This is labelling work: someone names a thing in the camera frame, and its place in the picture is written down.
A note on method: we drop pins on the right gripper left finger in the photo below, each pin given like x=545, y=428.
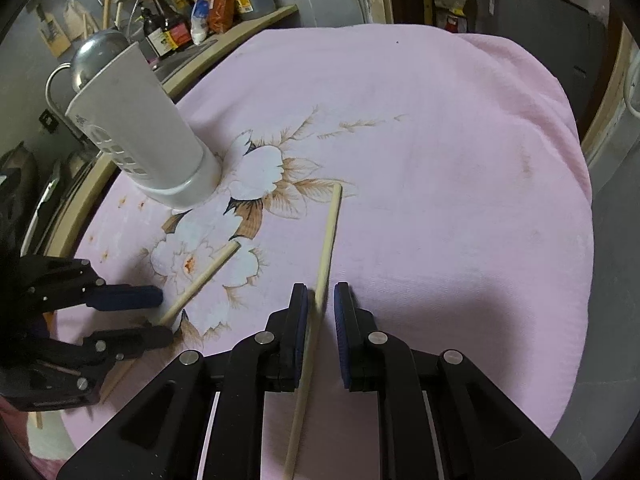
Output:
x=286, y=353

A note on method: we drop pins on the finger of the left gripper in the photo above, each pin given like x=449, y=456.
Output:
x=129, y=343
x=125, y=298

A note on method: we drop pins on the grey cabinet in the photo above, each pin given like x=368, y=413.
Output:
x=563, y=37

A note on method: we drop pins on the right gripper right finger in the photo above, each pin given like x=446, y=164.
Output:
x=361, y=362

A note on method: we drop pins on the dark soy sauce bottle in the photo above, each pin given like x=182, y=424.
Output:
x=175, y=25

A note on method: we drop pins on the chrome sink faucet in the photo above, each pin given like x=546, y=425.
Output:
x=52, y=100

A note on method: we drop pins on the white plastic utensil holder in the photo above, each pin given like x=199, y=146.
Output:
x=125, y=111

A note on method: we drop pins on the silver ladle spoon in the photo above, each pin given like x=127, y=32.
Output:
x=94, y=54

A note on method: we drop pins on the dark bamboo chopstick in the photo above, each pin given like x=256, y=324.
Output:
x=229, y=250
x=315, y=318

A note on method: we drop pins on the pink floral table cloth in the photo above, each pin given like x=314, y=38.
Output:
x=464, y=228

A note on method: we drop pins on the orange snack bag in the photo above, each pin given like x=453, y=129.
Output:
x=221, y=15

